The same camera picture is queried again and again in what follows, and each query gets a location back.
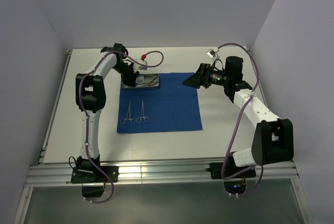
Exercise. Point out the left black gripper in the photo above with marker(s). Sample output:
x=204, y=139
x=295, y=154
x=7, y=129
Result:
x=130, y=77

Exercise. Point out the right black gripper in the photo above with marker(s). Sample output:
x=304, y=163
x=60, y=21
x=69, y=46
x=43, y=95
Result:
x=204, y=75

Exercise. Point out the metal instrument tray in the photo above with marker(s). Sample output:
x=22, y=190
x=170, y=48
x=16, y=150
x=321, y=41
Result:
x=151, y=82

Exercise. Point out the blue surgical drape cloth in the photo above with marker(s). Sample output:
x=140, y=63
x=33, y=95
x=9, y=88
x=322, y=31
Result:
x=172, y=107

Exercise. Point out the steel needle holder forceps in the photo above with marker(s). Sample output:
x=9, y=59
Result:
x=128, y=117

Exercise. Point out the steel hemostat forceps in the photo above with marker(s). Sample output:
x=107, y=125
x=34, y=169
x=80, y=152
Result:
x=143, y=117

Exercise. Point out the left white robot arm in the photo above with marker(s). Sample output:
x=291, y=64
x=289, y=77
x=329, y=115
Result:
x=91, y=99

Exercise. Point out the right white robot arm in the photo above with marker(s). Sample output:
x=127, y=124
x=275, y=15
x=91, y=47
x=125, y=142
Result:
x=273, y=138

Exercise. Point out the green white gauze packet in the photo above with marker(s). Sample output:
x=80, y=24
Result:
x=140, y=79

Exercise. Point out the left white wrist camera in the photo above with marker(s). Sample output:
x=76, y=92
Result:
x=139, y=64

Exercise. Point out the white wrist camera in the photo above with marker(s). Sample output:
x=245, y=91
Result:
x=139, y=64
x=213, y=54

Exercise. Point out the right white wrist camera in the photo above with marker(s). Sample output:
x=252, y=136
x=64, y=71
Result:
x=213, y=54

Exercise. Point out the aluminium extrusion rail frame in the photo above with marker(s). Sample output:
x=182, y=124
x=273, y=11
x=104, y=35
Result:
x=162, y=176

